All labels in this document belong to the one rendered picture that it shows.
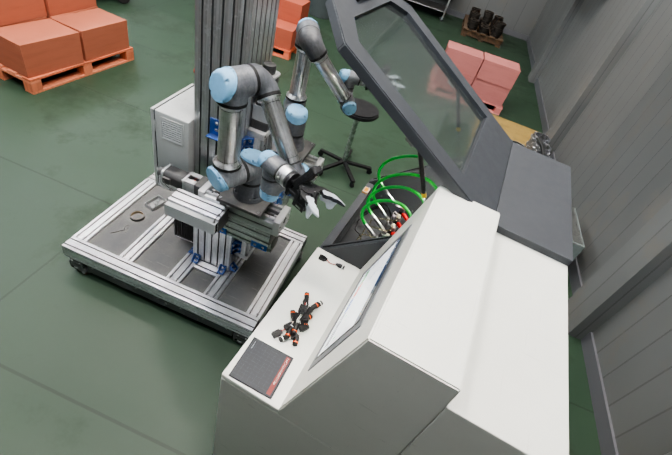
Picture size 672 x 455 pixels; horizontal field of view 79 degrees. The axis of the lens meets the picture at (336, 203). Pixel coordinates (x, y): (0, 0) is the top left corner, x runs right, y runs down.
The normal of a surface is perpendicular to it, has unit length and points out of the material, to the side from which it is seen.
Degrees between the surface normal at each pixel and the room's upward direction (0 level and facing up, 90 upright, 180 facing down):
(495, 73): 90
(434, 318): 0
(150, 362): 0
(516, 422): 0
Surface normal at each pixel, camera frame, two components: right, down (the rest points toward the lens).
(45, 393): 0.23, -0.73
